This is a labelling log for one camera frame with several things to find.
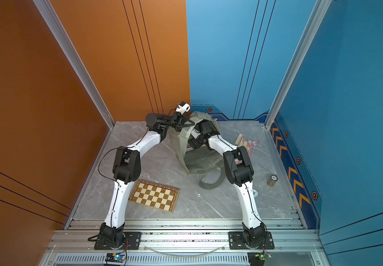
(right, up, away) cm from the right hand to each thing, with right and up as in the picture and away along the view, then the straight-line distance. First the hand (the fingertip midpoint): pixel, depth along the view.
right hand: (196, 138), depth 107 cm
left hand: (-2, +6, -30) cm, 30 cm away
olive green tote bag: (+1, -13, -13) cm, 18 cm away
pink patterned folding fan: (+35, -4, 0) cm, 35 cm away
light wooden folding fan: (+30, -2, +3) cm, 30 cm away
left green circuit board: (-35, -52, -36) cm, 72 cm away
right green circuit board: (+27, -52, -36) cm, 69 cm away
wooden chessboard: (-21, -30, -22) cm, 43 cm away
